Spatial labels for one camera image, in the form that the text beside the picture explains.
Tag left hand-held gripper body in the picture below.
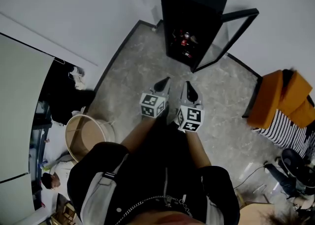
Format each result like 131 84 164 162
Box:
139 78 171 119

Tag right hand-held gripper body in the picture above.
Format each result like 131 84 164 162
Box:
176 86 206 133

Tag black mini fridge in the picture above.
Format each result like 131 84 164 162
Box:
159 0 260 73

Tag person's left forearm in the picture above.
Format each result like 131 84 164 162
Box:
120 116 158 154

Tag person's right forearm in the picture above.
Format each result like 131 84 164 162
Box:
184 130 213 168

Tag glass fridge door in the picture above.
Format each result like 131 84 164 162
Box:
191 8 260 73

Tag person's black jacket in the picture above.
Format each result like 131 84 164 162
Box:
66 119 241 225

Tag white sneakers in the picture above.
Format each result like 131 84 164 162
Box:
68 65 86 91

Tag orange sofa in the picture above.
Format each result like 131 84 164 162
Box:
247 69 315 129

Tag pile of black clothing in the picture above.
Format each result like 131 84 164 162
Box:
46 63 97 126

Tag black white striped cloth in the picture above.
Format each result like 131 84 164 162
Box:
251 109 315 159

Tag black floor fan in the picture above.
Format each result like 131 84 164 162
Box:
280 148 309 178

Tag wooden table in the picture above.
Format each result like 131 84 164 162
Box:
239 201 278 225

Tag white cabinet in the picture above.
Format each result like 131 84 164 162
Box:
0 32 55 222

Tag wooden stool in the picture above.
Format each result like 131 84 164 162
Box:
52 201 76 225

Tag black floor cable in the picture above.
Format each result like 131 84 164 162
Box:
233 165 267 191

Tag silver chain necklace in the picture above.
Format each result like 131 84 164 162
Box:
115 194 193 225

